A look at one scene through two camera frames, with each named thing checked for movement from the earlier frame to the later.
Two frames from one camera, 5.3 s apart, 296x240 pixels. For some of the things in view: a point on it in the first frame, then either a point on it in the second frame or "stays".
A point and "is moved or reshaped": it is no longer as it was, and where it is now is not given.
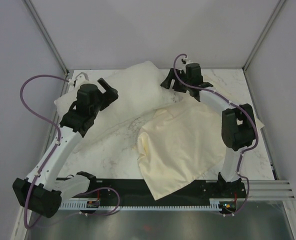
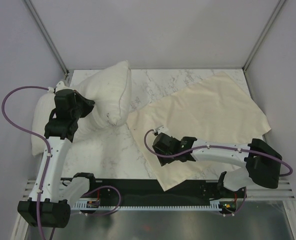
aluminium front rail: x=270 y=190 stays
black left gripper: x=109 y=96 -> x=88 y=104
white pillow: x=140 y=91 is moved or reshaped
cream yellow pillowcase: x=177 y=145 is moved or reshaped
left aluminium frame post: x=33 y=12 stays
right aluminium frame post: x=278 y=7 stays
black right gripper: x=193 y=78 -> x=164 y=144
